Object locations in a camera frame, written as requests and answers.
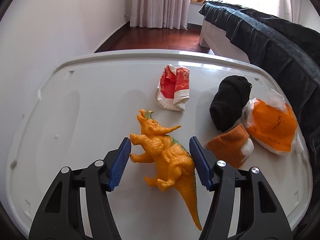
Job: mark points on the red and white crumpled packet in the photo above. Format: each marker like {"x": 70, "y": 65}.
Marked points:
{"x": 172, "y": 87}

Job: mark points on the orange dinosaur toy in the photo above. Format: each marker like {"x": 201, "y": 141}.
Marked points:
{"x": 170, "y": 160}

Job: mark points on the white plastic storage box lid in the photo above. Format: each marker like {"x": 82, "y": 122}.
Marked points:
{"x": 87, "y": 120}

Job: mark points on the orange plastic bag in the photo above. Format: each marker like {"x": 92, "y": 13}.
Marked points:
{"x": 272, "y": 125}

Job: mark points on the orange and white sock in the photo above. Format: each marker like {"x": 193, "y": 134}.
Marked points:
{"x": 227, "y": 145}

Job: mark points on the white bed frame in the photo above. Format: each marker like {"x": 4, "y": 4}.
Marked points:
{"x": 215, "y": 37}

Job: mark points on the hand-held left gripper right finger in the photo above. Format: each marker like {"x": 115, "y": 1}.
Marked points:
{"x": 200, "y": 165}

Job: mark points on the black sock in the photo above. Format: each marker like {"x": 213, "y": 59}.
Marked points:
{"x": 230, "y": 102}

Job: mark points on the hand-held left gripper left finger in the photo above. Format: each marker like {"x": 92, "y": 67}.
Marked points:
{"x": 120, "y": 165}

